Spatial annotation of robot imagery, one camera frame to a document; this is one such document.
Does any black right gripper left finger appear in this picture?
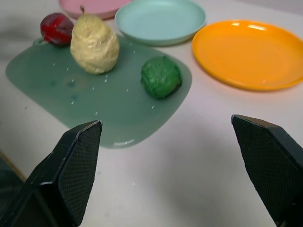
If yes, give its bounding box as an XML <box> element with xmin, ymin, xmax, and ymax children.
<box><xmin>0</xmin><ymin>120</ymin><xmax>103</xmax><ymax>227</ymax></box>

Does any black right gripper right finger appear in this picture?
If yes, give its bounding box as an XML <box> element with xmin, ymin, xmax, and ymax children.
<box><xmin>231</xmin><ymin>114</ymin><xmax>303</xmax><ymax>227</ymax></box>

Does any orange plate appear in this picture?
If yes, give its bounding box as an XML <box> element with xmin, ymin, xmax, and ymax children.
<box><xmin>192</xmin><ymin>20</ymin><xmax>303</xmax><ymax>92</ymax></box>

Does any green toy vegetable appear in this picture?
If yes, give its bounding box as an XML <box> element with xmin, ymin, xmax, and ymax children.
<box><xmin>140</xmin><ymin>55</ymin><xmax>183</xmax><ymax>100</ymax></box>

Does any pink plate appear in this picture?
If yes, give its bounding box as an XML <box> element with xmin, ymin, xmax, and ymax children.
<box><xmin>58</xmin><ymin>0</ymin><xmax>133</xmax><ymax>20</ymax></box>

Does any light green plate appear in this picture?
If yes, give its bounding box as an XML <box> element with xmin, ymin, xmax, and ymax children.
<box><xmin>114</xmin><ymin>0</ymin><xmax>206</xmax><ymax>46</ymax></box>

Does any green cutting mat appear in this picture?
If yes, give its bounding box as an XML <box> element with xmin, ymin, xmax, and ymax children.
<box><xmin>5</xmin><ymin>35</ymin><xmax>193</xmax><ymax>149</ymax></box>

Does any pale yellow pear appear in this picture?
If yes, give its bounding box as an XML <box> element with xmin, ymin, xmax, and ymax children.
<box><xmin>70</xmin><ymin>5</ymin><xmax>120</xmax><ymax>75</ymax></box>

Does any dark red apple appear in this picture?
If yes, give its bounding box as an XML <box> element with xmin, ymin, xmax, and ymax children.
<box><xmin>40</xmin><ymin>13</ymin><xmax>75</xmax><ymax>47</ymax></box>

